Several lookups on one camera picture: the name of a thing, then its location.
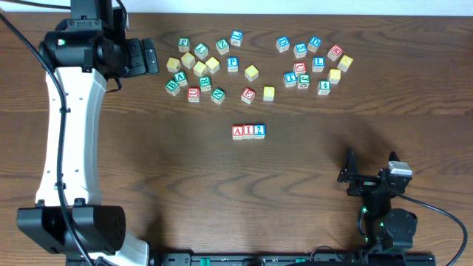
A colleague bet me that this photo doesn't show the blue 2 block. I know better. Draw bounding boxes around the blue 2 block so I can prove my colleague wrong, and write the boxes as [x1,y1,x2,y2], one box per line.
[253,124,266,139]

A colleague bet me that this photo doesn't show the red I block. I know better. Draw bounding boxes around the red I block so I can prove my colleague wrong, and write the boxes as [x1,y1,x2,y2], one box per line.
[242,124,254,139]

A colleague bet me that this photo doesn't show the red A block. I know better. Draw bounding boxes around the red A block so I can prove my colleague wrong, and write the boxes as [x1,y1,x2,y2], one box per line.
[232,125,244,140]

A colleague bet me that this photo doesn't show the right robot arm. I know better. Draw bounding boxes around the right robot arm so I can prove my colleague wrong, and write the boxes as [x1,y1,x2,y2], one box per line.
[337,149,418,252]

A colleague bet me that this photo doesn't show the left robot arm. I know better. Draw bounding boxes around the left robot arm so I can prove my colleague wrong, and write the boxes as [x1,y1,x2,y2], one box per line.
[17,0,159,265]

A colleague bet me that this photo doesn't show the yellow K block left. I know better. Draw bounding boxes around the yellow K block left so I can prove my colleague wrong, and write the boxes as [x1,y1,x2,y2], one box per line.
[166,57,181,73]

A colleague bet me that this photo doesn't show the yellow k block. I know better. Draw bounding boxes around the yellow k block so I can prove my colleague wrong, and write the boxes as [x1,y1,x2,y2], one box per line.
[166,57,181,73]
[337,55,353,72]

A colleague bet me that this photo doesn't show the green B block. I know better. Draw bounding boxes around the green B block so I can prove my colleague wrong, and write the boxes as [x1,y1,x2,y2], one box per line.
[165,78,180,96]

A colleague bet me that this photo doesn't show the green A block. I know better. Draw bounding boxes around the green A block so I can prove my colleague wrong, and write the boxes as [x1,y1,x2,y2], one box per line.
[174,71,188,86]

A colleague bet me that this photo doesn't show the yellow C block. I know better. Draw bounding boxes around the yellow C block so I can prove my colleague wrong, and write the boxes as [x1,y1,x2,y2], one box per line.
[181,52,196,69]

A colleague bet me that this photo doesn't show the yellow S block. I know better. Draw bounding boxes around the yellow S block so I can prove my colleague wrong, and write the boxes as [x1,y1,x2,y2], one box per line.
[193,61,208,78]

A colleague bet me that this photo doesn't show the green 7 block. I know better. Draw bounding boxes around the green 7 block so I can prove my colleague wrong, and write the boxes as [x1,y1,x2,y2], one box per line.
[194,43,208,60]

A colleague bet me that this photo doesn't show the red U block left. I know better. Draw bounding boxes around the red U block left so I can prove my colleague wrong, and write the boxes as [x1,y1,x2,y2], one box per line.
[188,87,200,103]

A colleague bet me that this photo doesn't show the red u block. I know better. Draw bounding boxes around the red u block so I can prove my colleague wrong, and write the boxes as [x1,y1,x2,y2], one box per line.
[293,62,307,76]
[188,87,200,103]

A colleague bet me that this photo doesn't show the green R block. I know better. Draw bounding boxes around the green R block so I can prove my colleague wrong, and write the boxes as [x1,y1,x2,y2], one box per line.
[200,76,211,92]

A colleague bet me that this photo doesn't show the yellow block plain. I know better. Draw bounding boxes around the yellow block plain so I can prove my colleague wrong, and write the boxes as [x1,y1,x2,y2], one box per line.
[205,57,220,74]

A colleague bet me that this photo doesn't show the green Z block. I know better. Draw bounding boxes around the green Z block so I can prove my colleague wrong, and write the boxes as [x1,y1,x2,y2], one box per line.
[216,38,230,55]

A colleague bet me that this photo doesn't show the green N block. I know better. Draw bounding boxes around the green N block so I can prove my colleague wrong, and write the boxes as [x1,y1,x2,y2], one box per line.
[211,87,225,105]

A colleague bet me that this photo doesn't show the green 4 block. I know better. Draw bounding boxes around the green 4 block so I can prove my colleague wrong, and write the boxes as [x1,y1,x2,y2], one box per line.
[317,80,331,95]

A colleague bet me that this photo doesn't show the blue P block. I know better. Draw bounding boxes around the blue P block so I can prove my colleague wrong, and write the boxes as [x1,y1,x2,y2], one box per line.
[227,57,239,72]

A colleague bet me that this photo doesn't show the blue L block top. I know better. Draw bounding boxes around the blue L block top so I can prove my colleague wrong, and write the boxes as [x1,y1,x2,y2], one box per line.
[231,30,243,47]

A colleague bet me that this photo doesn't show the blue l block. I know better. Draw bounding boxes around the blue l block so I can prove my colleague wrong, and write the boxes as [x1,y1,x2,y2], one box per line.
[231,30,243,47]
[312,57,325,72]

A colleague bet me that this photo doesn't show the yellow G block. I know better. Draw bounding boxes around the yellow G block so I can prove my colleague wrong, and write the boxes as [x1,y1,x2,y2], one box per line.
[327,69,341,84]

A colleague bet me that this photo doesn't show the green J block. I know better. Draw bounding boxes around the green J block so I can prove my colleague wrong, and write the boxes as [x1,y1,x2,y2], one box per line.
[297,74,310,89]

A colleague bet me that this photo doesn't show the yellow K block right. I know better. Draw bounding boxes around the yellow K block right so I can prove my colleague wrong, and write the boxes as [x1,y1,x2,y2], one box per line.
[337,55,353,72]

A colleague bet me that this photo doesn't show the yellow O block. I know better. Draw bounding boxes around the yellow O block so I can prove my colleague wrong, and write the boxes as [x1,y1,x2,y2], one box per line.
[245,65,259,82]

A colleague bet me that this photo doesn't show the blue T block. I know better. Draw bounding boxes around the blue T block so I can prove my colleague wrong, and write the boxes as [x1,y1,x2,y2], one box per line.
[283,72,297,88]

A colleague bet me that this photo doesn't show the red E block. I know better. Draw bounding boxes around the red E block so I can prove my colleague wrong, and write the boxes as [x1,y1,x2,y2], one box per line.
[241,87,256,104]

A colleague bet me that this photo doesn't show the yellow block lower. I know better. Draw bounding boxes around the yellow block lower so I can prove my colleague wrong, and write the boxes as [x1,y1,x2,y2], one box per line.
[263,86,275,101]

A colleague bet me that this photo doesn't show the blue L block right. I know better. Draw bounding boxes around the blue L block right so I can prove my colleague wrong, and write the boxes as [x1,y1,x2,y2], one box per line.
[312,57,325,72]

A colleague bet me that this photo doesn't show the red U block right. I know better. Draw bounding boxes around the red U block right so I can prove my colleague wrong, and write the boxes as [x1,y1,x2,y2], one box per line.
[293,62,307,76]

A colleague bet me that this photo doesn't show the red K block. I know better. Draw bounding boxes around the red K block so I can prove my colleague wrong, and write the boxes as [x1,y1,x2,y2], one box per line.
[327,44,343,61]

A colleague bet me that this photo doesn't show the blue 5 block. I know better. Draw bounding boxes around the blue 5 block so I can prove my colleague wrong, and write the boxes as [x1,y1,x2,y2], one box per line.
[293,43,307,58]

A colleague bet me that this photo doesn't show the blue D block right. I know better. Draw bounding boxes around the blue D block right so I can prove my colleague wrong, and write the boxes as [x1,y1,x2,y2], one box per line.
[307,35,322,52]

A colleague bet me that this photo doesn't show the blue d block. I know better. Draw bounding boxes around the blue d block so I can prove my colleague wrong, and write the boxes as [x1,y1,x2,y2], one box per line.
[307,35,322,52]
[276,35,290,53]

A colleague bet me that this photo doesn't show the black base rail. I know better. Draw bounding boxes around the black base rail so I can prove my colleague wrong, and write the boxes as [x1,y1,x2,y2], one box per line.
[149,249,437,266]

